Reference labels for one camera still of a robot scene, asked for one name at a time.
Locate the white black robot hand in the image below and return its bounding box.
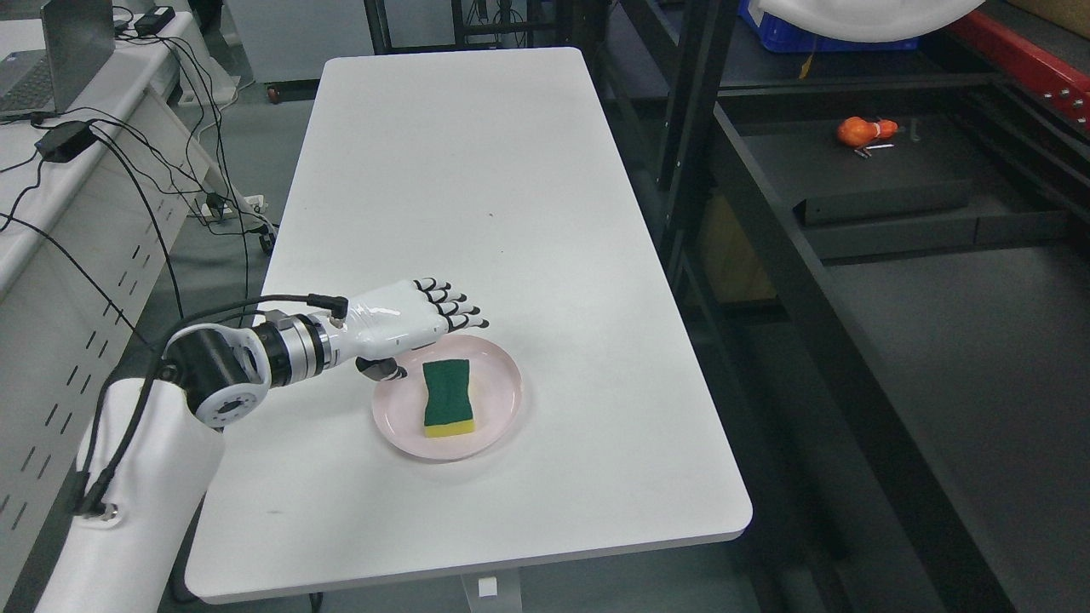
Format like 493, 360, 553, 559
314, 277, 488, 381

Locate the green yellow sponge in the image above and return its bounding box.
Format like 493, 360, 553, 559
422, 358, 476, 438

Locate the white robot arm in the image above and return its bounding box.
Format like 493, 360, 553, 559
37, 315, 334, 612

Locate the pink round plate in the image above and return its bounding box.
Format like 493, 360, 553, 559
371, 335, 523, 461

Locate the white power strip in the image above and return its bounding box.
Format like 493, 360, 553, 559
190, 193, 267, 223

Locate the white perforated desk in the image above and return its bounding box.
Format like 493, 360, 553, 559
1, 13, 226, 600

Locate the black power adapter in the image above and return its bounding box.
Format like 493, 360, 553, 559
34, 120, 96, 163

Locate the black charger brick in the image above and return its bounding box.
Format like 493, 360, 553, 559
133, 5, 175, 37

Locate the grey laptop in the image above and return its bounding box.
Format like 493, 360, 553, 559
1, 1, 114, 120

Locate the blue plastic crate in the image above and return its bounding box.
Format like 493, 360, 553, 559
738, 1, 920, 55

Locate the black metal rack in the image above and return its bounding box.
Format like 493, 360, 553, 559
573, 1, 1087, 612

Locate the orange toy object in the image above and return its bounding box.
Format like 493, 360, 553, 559
836, 116, 899, 151

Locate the white curved cover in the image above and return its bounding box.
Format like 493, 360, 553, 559
755, 1, 982, 43

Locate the red metal beam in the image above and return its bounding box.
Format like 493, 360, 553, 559
945, 10, 1089, 135

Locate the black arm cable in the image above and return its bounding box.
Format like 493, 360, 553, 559
71, 293, 350, 518

